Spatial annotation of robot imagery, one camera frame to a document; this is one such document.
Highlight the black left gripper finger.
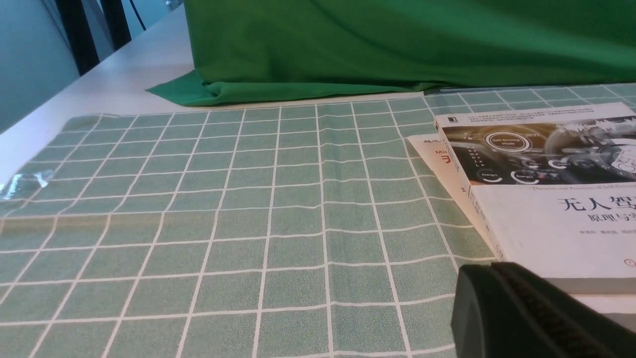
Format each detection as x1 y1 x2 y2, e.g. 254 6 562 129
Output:
451 262 636 358

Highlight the white book under top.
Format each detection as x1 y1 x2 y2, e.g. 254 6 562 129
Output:
407 134 500 259

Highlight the white self-driving textbook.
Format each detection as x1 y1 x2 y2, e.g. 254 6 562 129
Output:
434 102 636 295

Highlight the green checkered tablecloth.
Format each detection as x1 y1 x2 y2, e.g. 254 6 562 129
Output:
0 84 635 358

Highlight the green backdrop cloth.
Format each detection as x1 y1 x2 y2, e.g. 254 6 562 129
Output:
149 0 636 107

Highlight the clear tape piece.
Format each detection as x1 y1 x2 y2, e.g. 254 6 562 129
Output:
0 170 55 201

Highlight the black stand pole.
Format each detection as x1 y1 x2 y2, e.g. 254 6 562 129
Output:
54 0 132 77

